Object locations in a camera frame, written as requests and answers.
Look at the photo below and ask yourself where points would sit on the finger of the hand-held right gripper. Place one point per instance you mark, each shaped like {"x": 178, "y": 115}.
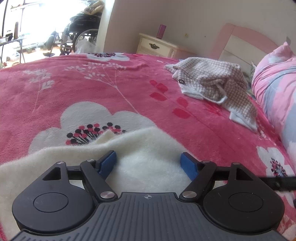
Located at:
{"x": 281, "y": 183}

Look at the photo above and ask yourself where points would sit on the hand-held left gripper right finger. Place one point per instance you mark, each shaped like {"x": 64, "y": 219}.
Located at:
{"x": 188, "y": 165}

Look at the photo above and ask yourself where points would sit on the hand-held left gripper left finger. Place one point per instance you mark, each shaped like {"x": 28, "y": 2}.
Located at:
{"x": 106, "y": 162}

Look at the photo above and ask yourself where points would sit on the white fluffy garment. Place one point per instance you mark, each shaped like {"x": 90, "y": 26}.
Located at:
{"x": 143, "y": 162}

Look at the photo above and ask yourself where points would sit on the pink floral blanket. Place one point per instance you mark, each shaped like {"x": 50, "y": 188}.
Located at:
{"x": 115, "y": 88}

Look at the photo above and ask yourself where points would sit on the beige checked garment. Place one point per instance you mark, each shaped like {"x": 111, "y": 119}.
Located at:
{"x": 212, "y": 81}

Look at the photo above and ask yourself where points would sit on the pink floral quilt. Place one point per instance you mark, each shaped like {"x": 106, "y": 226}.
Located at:
{"x": 275, "y": 88}

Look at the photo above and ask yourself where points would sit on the white plastic bag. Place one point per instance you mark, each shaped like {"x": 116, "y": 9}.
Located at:
{"x": 84, "y": 47}

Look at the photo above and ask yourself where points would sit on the cream nightstand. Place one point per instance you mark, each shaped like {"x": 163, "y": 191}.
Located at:
{"x": 159, "y": 47}

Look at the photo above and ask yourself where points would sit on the pink headboard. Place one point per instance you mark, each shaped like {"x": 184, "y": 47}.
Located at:
{"x": 242, "y": 44}

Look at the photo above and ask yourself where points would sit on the pink box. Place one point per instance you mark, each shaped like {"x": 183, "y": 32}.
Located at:
{"x": 161, "y": 31}

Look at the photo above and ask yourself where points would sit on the black wheelchair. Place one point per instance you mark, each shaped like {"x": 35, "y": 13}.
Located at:
{"x": 81, "y": 25}

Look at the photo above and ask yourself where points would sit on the folding table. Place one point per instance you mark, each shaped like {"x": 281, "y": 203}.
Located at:
{"x": 13, "y": 44}

